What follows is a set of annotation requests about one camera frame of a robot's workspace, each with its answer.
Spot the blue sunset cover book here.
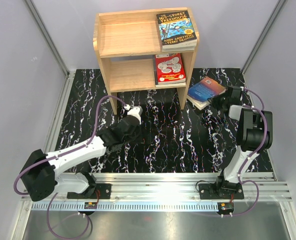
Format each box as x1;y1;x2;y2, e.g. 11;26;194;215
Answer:
187;77;226;110

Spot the red 13-storey treehouse book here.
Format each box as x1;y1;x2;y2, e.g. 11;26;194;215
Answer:
153;53;186;88

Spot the purple 117-storey treehouse book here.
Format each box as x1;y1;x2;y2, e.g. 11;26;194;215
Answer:
161;42;197;52

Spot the black 169-storey treehouse book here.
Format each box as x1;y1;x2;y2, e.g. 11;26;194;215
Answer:
156;10;198;48

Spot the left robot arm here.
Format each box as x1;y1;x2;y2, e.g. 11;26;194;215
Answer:
19;115;141;202

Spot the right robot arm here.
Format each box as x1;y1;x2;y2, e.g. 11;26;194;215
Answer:
199;86;273;199

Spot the black marble pattern mat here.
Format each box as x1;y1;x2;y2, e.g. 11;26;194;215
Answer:
55;69;238;173

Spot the light wooden bookshelf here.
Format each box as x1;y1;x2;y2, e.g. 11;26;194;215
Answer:
92;7;199;115

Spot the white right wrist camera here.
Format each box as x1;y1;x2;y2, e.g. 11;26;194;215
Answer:
228;105;243;121

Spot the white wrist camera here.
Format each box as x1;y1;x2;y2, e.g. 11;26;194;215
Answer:
123;104;143;124
228;105;243;121

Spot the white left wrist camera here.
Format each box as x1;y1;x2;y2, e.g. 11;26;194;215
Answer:
123;104;143;124

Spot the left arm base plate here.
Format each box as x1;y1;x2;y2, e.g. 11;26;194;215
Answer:
66;183;112;200

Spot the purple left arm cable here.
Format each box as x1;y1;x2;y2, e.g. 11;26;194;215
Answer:
14;96;129;238

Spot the slotted cable duct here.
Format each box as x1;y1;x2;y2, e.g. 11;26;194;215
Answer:
31;200;219;212

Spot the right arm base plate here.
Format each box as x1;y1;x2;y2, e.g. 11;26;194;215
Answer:
196;182;245;200

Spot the aluminium mounting rail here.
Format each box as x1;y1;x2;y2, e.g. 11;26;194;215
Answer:
21;172;293;203

